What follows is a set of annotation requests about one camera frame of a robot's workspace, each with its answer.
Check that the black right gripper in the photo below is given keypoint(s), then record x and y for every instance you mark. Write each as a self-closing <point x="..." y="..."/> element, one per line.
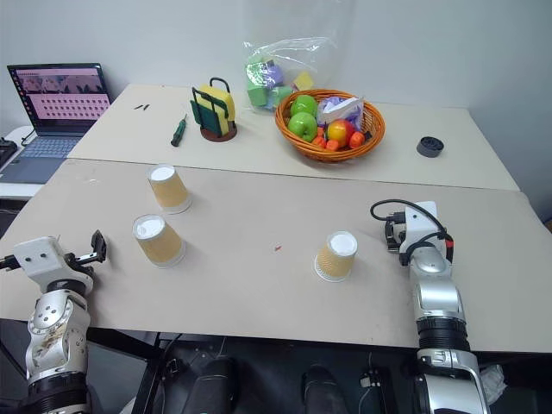
<point x="401" y="239"/>

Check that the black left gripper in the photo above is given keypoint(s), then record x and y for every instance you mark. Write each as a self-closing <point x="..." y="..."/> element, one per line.
<point x="79" y="271"/>

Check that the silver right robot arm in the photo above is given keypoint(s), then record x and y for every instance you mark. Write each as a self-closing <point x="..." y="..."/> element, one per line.
<point x="440" y="310"/>

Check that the brown ribbed paper cup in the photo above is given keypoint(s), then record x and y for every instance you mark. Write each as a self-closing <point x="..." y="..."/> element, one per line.
<point x="161" y="248"/>
<point x="169" y="193"/>
<point x="334" y="263"/>

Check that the black round cap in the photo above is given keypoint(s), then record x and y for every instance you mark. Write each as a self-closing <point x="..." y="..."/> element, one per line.
<point x="430" y="147"/>

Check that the orange toy carrot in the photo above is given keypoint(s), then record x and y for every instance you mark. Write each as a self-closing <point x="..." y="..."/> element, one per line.
<point x="356" y="139"/>
<point x="320" y="141"/>
<point x="332" y="145"/>

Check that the black device beside laptop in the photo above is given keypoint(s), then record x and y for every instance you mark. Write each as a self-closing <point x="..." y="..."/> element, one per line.
<point x="6" y="151"/>

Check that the red yellow toy apple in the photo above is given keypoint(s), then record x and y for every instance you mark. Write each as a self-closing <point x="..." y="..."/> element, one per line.
<point x="340" y="131"/>

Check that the orange wicker basket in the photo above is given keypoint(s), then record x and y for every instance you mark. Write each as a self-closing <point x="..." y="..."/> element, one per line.
<point x="302" y="146"/>

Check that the white purple packet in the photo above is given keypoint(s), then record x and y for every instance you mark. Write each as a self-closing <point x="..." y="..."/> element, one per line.
<point x="338" y="110"/>

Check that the green toy apple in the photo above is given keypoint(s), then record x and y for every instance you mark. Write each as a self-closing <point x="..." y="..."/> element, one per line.
<point x="302" y="126"/>
<point x="303" y="104"/>

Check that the grey open laptop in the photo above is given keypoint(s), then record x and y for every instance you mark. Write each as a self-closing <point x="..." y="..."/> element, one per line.
<point x="52" y="108"/>

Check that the small black screws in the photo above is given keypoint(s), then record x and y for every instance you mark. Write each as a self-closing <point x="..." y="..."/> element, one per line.
<point x="141" y="107"/>

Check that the yellow foam block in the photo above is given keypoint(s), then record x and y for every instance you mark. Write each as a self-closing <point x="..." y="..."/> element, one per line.
<point x="303" y="81"/>

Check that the green foam block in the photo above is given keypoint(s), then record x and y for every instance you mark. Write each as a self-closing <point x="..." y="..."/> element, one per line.
<point x="259" y="95"/>
<point x="257" y="74"/>

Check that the purple foam block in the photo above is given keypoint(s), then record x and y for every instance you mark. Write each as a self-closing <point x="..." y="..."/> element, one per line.
<point x="274" y="73"/>

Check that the clear plastic bag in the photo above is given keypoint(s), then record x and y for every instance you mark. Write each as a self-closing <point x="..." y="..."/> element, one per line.
<point x="289" y="56"/>

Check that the yellow green sponge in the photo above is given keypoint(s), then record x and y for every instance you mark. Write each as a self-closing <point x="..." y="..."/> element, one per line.
<point x="217" y="105"/>

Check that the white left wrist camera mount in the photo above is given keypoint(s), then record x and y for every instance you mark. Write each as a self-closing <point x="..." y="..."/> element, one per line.
<point x="39" y="261"/>

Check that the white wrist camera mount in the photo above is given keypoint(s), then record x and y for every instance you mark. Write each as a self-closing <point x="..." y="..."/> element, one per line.
<point x="39" y="261"/>
<point x="420" y="224"/>

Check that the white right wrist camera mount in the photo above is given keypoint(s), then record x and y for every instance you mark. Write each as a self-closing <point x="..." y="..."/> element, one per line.
<point x="420" y="224"/>

